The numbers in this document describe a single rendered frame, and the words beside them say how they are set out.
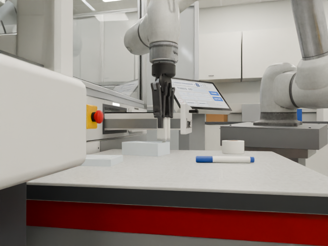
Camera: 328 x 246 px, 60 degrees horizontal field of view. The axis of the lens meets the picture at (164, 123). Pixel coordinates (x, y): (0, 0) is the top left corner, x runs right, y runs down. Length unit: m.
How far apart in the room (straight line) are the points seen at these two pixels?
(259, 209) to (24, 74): 0.33
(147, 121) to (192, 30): 1.99
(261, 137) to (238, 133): 0.09
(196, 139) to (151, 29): 1.31
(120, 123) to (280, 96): 0.68
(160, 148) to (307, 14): 0.71
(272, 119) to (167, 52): 0.63
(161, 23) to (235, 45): 3.68
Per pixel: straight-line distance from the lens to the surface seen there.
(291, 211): 0.44
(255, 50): 4.52
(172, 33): 0.89
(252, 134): 1.22
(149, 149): 0.83
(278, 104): 1.31
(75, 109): 0.33
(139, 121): 1.04
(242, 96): 4.76
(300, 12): 1.19
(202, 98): 2.08
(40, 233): 0.54
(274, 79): 1.32
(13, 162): 0.25
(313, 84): 1.21
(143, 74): 1.68
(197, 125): 2.09
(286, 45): 4.58
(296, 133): 1.19
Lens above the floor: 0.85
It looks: level
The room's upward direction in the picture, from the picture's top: straight up
